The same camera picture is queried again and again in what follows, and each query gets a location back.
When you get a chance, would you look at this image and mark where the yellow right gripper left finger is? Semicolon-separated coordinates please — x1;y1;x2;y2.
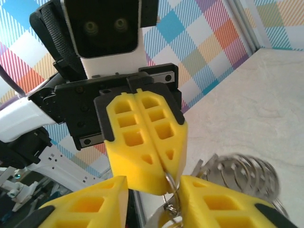
35;175;130;228

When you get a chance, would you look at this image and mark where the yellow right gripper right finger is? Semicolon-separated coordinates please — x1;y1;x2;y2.
179;175;300;228

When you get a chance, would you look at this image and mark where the silver key with yellow tag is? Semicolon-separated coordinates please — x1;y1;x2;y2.
158;171;187;228

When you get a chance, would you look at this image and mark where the silver metal chain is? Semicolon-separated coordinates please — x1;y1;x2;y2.
192;153;290;221

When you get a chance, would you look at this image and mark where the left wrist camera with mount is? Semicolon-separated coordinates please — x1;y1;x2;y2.
62;0;146;79

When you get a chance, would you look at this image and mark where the left aluminium upright post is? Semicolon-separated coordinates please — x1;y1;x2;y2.
228;0;262;52

